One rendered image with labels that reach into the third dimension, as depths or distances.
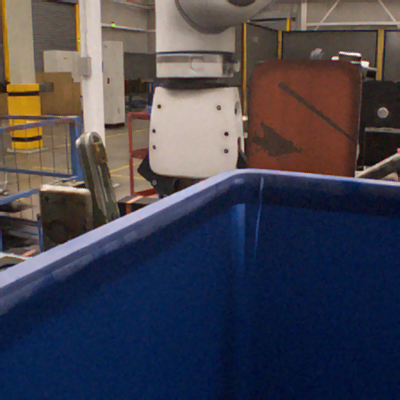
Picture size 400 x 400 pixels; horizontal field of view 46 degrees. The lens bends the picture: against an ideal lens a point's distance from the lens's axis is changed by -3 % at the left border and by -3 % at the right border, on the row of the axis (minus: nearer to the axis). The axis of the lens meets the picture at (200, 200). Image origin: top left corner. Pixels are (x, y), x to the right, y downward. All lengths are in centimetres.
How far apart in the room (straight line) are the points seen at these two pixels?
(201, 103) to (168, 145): 6
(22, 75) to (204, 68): 773
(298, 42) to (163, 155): 827
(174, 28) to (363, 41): 810
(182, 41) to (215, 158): 12
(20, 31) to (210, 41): 777
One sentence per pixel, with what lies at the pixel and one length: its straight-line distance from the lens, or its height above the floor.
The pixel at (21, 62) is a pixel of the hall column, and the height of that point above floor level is 145.
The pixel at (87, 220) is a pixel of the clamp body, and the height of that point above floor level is 100.
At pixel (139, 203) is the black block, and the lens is 78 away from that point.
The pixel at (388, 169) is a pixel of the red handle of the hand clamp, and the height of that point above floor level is 110.
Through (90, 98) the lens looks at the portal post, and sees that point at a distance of 516.
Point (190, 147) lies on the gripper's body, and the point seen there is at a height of 112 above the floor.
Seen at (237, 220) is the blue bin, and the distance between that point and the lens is 16.
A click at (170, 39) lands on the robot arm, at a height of 123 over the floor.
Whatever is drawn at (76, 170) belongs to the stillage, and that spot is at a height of 60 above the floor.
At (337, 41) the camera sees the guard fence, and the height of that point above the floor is 179.
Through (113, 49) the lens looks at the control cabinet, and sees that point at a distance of 1150.
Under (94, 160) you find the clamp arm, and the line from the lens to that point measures 65.
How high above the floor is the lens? 119
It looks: 15 degrees down
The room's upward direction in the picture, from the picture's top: straight up
